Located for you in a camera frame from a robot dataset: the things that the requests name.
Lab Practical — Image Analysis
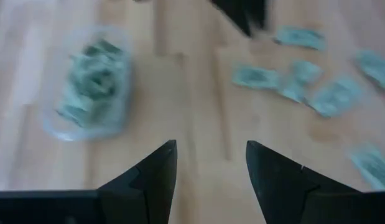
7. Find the green stevia sweetener packet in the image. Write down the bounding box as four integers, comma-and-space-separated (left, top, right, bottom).
277, 60, 323, 104
306, 77, 364, 119
348, 143, 385, 192
355, 49, 385, 95
231, 64, 281, 91
274, 26, 327, 51

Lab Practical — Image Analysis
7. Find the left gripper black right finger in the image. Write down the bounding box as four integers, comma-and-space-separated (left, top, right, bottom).
245, 140, 364, 224

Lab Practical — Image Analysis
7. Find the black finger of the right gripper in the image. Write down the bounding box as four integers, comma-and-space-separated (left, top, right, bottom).
209, 0, 268, 37

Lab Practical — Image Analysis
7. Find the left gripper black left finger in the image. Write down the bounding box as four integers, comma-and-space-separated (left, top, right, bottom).
98, 139, 178, 224

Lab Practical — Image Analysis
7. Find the clear bag of bills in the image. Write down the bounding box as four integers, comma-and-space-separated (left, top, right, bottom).
42, 25, 133, 142

